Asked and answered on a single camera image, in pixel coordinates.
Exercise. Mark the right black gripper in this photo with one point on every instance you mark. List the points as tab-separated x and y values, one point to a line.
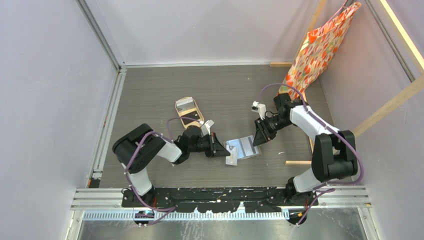
263	134

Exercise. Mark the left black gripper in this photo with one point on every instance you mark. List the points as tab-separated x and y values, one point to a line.
214	143

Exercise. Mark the white credit card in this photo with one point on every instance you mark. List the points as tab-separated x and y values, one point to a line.
232	159

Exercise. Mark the beige card holder wallet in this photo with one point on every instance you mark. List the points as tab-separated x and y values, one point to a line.
245	148

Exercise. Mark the black VIP credit card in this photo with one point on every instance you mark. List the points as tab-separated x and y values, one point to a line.
191	117

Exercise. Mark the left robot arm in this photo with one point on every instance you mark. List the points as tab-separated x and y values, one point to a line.
138	148

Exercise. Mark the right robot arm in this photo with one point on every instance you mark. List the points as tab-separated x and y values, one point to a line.
318	145

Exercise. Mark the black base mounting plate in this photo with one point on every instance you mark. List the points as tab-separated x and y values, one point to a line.
265	199

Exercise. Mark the gold oval tray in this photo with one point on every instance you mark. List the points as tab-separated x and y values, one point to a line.
197	123

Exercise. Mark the orange floral fabric bag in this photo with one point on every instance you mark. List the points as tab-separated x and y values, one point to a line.
317	51

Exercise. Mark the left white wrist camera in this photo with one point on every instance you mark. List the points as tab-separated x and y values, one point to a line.
206	127

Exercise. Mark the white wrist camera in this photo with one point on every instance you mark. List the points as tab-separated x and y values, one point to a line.
206	127
259	108

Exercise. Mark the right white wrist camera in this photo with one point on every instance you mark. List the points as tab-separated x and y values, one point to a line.
259	108

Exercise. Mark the aluminium rail frame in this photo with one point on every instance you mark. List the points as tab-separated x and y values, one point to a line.
224	94

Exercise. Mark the wooden frame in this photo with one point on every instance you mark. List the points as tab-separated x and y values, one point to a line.
362	77

